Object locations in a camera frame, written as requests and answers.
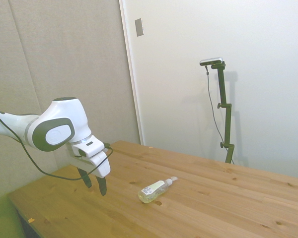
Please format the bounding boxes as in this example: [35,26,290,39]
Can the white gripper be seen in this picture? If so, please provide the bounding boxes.
[66,143,111,197]

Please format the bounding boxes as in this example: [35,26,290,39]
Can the clear hand sanitizer pump bottle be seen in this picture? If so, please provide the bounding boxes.
[138,176,178,204]

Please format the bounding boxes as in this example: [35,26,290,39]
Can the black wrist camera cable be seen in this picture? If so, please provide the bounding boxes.
[0,108,114,181]

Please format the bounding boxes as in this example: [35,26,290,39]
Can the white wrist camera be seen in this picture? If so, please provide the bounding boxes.
[72,137,107,158]

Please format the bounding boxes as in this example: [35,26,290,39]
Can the white door frame trim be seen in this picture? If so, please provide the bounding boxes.
[118,0,145,146]

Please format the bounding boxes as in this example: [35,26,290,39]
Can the dark jointed camera stand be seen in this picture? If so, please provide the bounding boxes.
[211,62,235,164]

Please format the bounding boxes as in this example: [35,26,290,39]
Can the grey wall plate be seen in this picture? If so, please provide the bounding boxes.
[135,17,145,37]

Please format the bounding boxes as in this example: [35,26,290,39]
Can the silver camera on stand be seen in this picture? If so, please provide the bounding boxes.
[199,57,224,66]

